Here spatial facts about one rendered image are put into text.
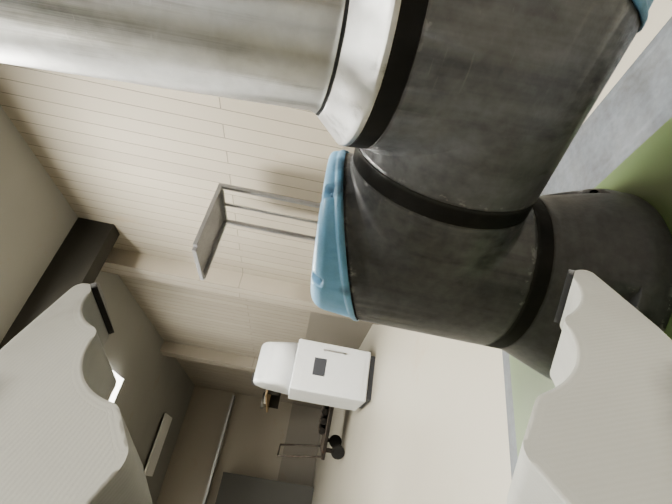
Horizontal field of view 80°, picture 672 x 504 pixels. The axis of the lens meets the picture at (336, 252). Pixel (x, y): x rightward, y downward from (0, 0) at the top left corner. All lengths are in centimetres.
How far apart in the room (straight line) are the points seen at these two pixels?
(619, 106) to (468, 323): 33
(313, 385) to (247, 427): 717
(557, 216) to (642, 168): 10
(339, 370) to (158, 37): 489
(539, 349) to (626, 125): 28
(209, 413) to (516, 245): 1196
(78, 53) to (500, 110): 23
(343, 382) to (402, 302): 471
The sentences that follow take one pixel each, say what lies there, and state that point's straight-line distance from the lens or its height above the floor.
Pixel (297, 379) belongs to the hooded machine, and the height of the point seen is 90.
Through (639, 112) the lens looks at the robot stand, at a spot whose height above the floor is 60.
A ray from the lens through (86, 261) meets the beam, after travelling 500.
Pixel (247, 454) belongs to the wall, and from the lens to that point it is 1196.
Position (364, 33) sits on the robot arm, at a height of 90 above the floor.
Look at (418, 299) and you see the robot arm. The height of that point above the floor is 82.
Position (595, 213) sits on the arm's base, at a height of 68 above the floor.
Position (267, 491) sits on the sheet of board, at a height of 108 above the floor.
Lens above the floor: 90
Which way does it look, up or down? 2 degrees down
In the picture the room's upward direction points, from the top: 79 degrees counter-clockwise
